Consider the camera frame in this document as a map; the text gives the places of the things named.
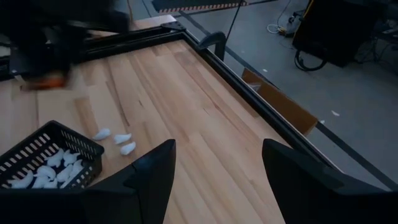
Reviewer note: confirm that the black cabinet with hazard stripe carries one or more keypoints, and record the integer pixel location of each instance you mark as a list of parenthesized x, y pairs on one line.
[(199, 4)]

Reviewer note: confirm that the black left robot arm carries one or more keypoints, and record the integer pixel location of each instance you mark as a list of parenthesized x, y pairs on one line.
[(62, 9)]

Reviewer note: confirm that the black equipment box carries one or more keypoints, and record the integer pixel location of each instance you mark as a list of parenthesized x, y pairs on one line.
[(335, 31)]

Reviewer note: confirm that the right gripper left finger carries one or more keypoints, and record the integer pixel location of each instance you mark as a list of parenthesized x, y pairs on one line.
[(124, 199)]

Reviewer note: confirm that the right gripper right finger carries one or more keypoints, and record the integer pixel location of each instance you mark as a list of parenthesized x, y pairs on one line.
[(317, 199)]

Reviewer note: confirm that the brown cardboard box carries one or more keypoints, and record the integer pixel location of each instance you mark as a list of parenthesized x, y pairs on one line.
[(280, 102)]

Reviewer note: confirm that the small orange pumpkin figure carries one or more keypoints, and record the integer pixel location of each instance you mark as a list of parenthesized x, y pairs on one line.
[(46, 82)]

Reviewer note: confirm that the black slotted plastic basket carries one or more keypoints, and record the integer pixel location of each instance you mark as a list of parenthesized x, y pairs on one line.
[(53, 130)]

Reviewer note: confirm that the small white ghost figure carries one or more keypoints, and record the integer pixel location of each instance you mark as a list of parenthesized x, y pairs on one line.
[(128, 148), (102, 133), (51, 184), (46, 171), (56, 158), (21, 182), (65, 172), (122, 138), (76, 168), (40, 183), (71, 157)]

